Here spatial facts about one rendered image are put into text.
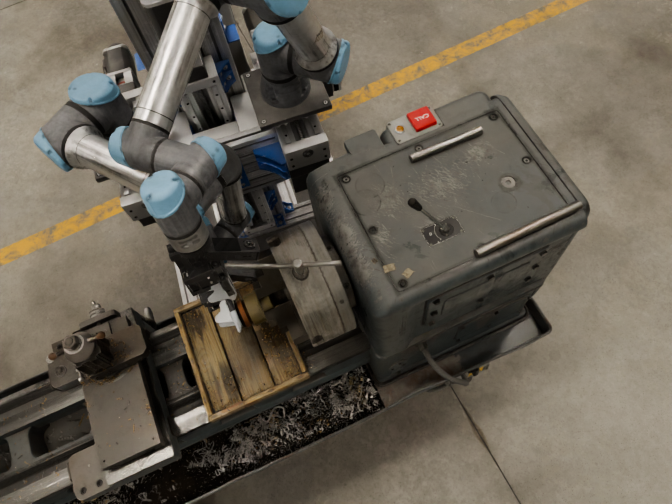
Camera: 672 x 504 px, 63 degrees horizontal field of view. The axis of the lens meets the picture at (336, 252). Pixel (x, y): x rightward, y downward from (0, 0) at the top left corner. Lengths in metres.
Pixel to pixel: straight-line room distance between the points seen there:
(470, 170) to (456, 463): 1.39
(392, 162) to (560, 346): 1.46
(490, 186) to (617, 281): 1.51
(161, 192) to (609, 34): 3.10
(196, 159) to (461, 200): 0.65
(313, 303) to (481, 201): 0.48
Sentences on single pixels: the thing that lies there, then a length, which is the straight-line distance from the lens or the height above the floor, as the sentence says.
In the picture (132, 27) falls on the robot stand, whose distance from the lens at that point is 1.68.
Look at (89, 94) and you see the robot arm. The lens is 1.60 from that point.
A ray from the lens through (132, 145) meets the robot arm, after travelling 1.13.
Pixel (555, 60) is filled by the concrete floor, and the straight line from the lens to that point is 3.51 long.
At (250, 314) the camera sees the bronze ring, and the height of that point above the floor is 1.11.
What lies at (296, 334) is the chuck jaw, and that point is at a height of 1.11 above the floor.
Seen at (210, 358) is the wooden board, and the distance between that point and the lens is 1.68.
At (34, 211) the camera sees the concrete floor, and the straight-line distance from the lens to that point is 3.38.
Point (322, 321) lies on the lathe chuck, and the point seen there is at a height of 1.16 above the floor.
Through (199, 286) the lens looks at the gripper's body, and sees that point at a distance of 1.15.
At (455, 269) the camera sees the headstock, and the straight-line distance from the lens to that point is 1.30.
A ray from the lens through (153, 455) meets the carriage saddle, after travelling 1.64.
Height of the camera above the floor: 2.44
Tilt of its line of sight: 64 degrees down
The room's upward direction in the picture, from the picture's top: 11 degrees counter-clockwise
